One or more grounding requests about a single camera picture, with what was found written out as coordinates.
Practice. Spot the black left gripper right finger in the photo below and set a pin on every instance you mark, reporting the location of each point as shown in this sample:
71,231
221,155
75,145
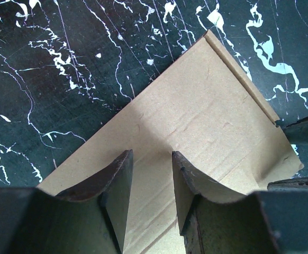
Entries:
213,218

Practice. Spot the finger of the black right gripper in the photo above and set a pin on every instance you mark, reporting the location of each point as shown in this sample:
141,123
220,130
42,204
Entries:
298,184
295,133

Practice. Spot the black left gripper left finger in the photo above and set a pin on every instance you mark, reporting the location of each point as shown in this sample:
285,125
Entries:
89,217

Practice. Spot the brown cardboard box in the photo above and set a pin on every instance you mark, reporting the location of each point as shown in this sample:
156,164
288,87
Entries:
203,106

